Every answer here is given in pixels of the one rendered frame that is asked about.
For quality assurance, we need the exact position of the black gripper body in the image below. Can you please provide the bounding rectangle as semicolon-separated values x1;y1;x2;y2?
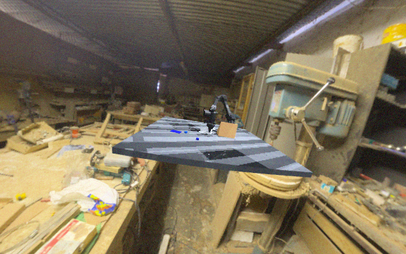
207;117;216;127

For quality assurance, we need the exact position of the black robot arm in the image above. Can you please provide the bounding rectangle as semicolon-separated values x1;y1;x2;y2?
203;95;236;124

